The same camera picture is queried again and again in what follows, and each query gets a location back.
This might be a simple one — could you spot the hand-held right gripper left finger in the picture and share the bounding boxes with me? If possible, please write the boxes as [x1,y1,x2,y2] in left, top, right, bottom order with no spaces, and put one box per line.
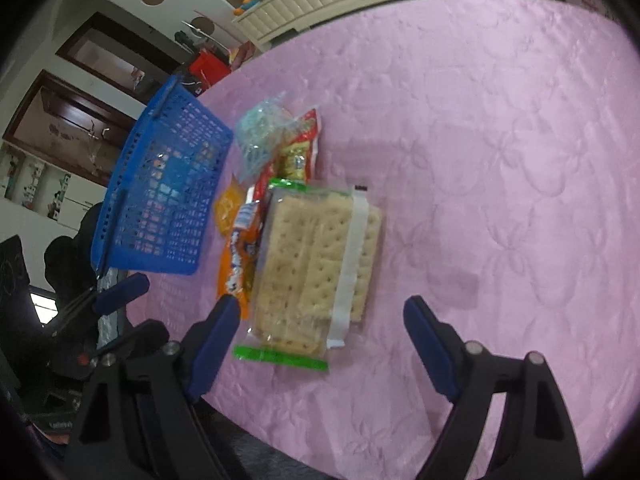
[65,294,242,480]

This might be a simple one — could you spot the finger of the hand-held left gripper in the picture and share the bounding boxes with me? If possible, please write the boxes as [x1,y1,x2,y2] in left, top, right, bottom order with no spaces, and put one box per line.
[50,273,151,337]
[97,319,171,361]

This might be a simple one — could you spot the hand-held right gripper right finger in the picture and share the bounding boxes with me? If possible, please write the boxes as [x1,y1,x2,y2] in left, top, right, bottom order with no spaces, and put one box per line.
[403,295,585,480]

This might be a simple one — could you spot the orange sausage packet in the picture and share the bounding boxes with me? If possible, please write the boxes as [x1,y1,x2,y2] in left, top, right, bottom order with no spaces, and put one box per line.
[216,200,273,319]

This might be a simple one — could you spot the blue plastic mesh basket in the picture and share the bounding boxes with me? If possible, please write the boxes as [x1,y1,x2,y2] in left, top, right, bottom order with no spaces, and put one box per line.
[90,75,235,277]

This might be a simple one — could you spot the clear cracker packet green ends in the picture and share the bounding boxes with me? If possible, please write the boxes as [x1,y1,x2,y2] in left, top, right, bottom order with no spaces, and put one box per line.
[232,178,386,374]

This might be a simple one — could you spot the small orange snack packet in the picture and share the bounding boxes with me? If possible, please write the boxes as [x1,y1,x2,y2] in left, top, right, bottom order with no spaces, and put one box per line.
[214,175,247,234]

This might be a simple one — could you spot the red snack pouch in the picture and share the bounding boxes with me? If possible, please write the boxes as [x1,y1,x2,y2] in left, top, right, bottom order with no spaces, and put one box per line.
[252,107,321,202]

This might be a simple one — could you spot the clear bluish candy packet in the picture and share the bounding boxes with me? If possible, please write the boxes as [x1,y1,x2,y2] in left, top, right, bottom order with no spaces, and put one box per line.
[234,92,296,181]

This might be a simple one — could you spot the brown wooden door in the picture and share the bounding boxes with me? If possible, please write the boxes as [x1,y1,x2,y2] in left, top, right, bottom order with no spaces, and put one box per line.
[56,12,182,92]
[2,70,141,187]

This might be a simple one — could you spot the red paper bag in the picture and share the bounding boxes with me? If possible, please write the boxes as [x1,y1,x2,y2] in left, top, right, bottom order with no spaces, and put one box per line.
[189,50,229,89]

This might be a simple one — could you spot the wall poster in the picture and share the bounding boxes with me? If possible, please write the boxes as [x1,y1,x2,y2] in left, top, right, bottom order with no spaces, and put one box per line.
[0,142,72,221]

